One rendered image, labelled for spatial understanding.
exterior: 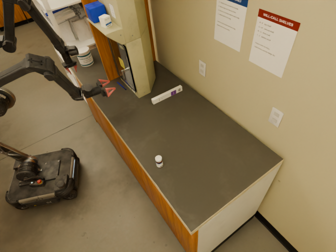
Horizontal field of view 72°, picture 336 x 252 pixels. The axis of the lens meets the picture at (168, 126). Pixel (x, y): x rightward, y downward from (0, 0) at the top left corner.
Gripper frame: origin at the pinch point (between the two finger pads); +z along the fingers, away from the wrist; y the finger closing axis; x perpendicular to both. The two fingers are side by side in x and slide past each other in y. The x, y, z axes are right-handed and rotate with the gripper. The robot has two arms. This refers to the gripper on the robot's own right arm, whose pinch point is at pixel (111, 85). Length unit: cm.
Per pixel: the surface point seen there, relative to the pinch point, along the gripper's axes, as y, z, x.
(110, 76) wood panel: 32.6, 10.5, 17.4
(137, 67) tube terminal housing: -2.8, 20.3, -8.7
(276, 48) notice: -77, 58, -49
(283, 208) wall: -125, 67, 58
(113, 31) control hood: -0.4, 8.3, -37.9
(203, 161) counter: -80, 21, 14
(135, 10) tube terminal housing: 0, 24, -47
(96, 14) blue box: 18.7, 6.1, -41.6
